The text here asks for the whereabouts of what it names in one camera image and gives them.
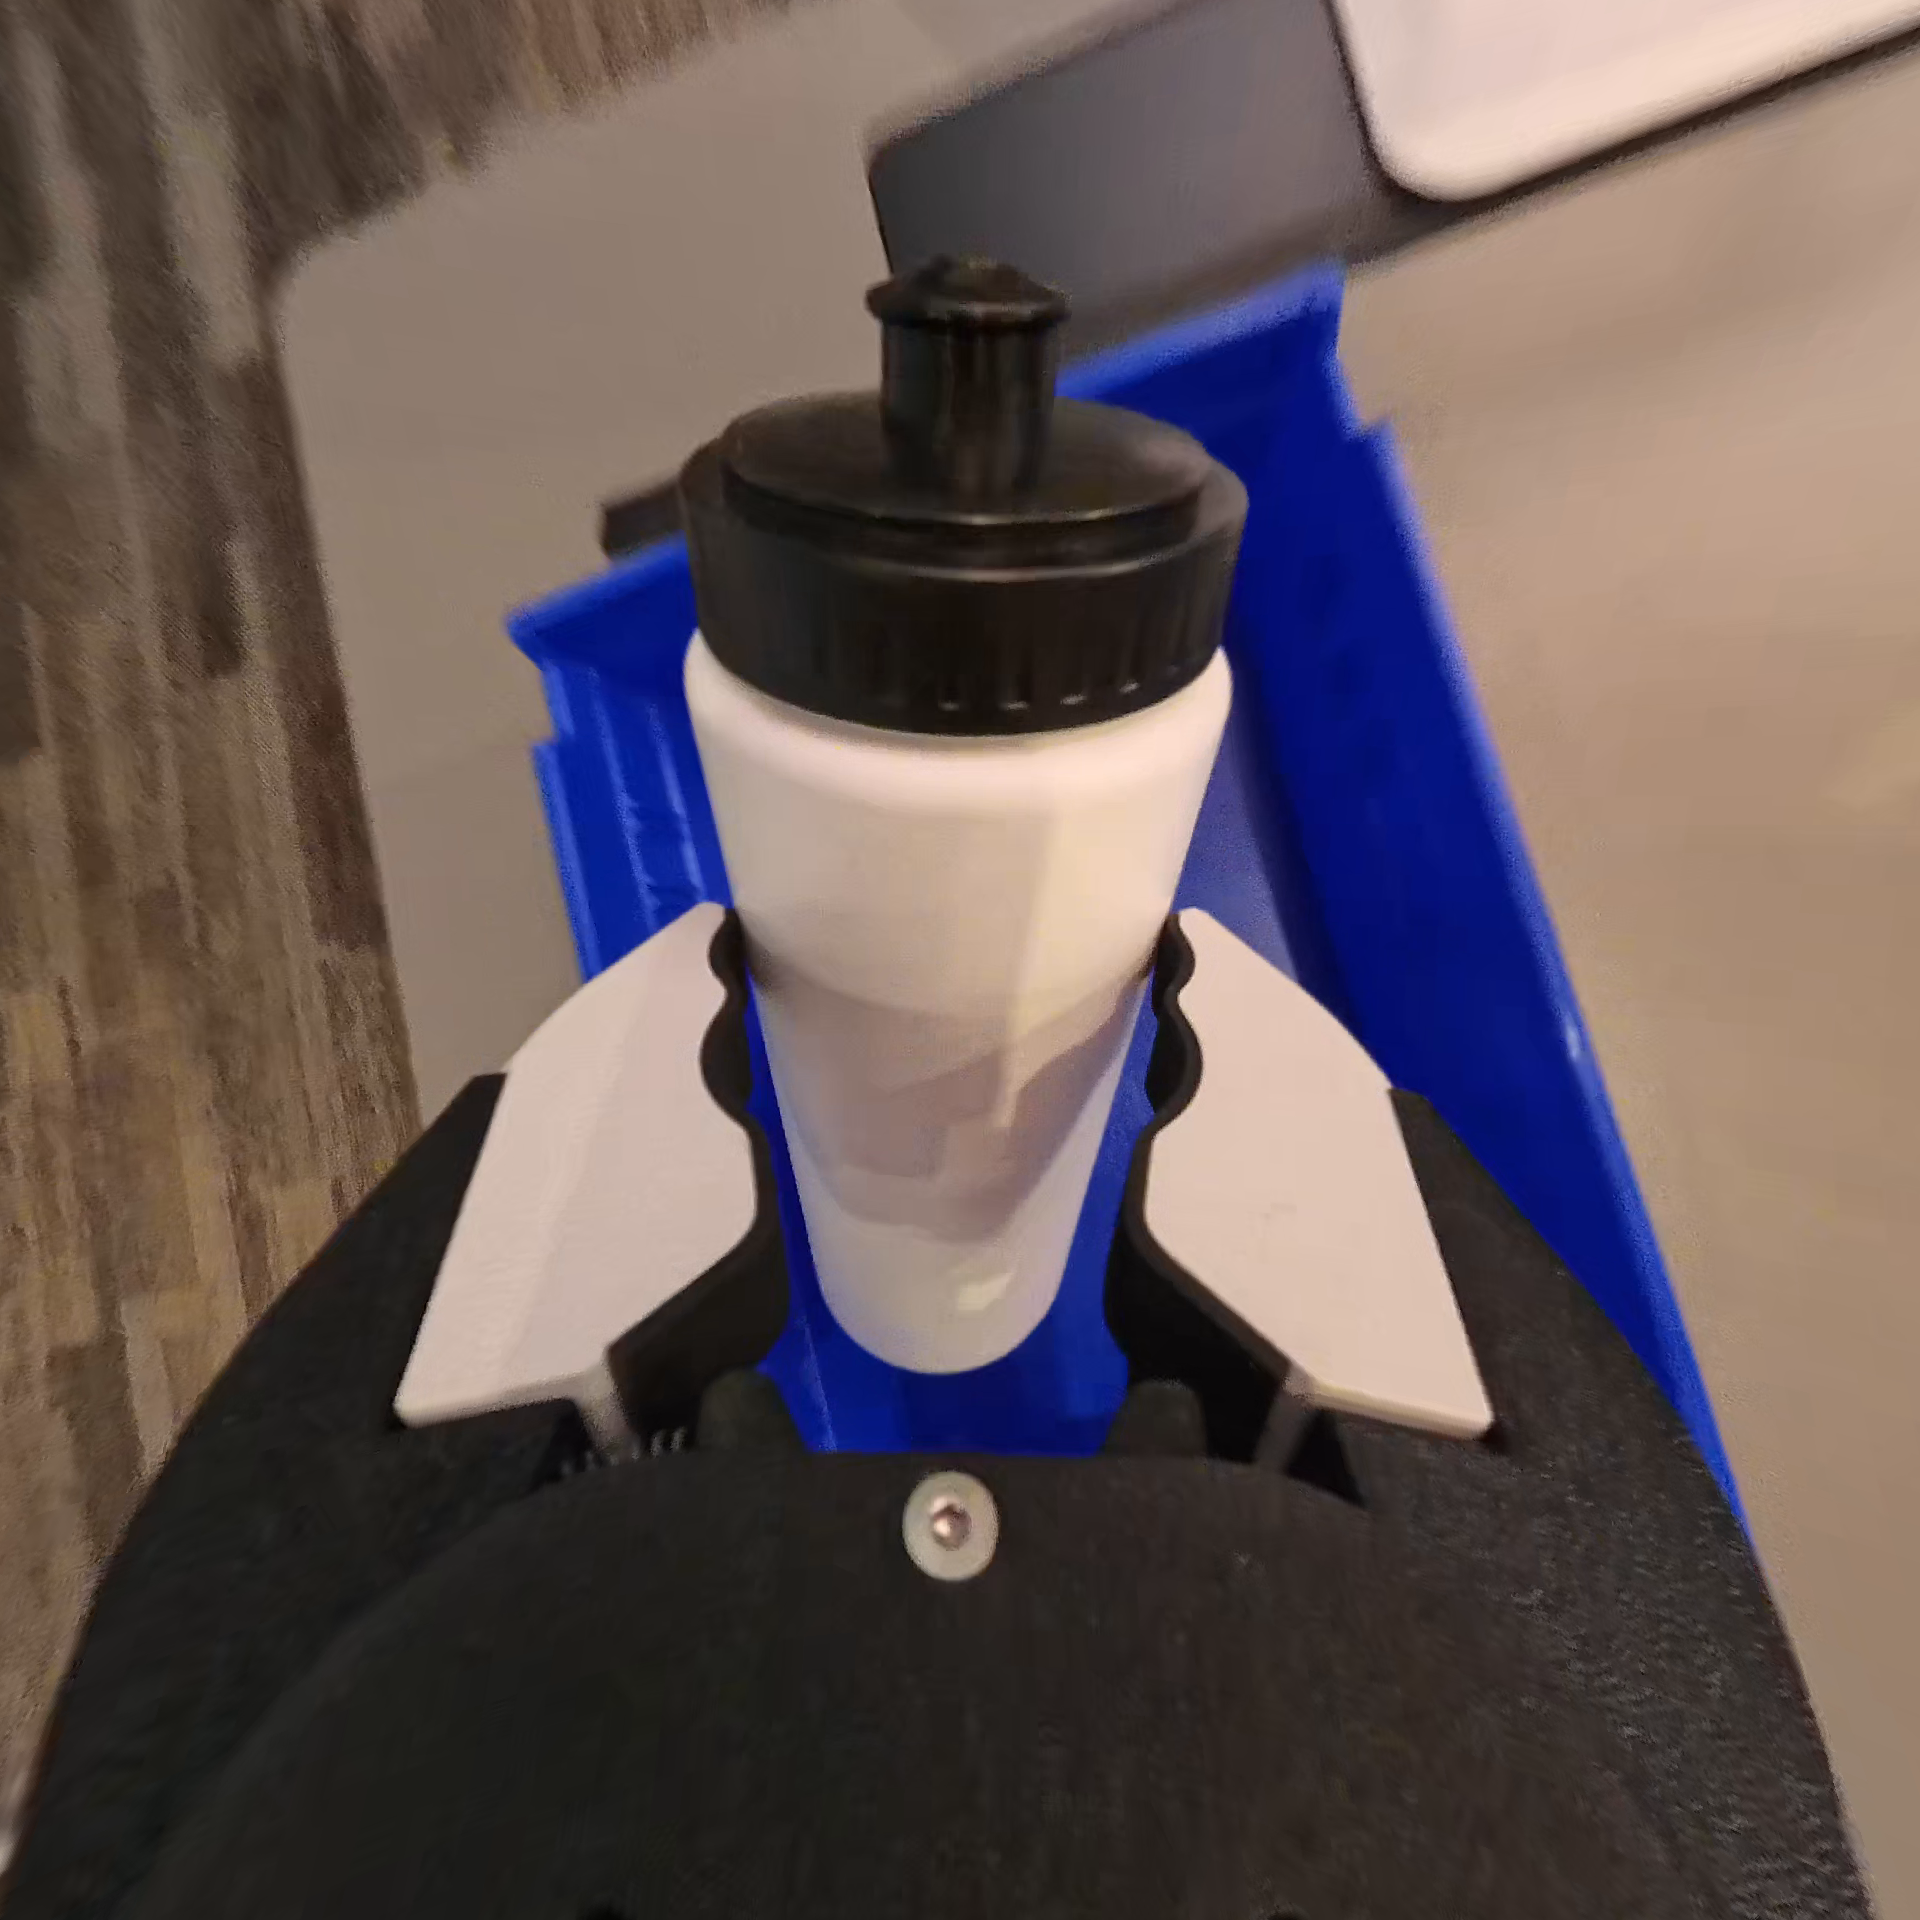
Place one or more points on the white stand base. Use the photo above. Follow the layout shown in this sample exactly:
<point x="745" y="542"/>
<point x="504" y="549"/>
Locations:
<point x="1576" y="78"/>

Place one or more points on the blue plastic bin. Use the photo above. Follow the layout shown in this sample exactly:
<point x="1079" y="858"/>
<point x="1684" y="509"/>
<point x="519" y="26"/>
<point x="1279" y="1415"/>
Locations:
<point x="1351" y="748"/>

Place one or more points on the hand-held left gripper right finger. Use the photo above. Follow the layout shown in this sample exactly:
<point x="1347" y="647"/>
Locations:
<point x="1305" y="1200"/>

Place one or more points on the black bottle lid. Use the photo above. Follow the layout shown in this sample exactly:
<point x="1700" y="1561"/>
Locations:
<point x="962" y="571"/>

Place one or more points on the white plastic bottle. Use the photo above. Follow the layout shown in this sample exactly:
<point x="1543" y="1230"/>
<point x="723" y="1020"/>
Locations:
<point x="962" y="870"/>

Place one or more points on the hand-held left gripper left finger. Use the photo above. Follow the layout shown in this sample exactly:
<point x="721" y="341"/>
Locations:
<point x="585" y="1186"/>

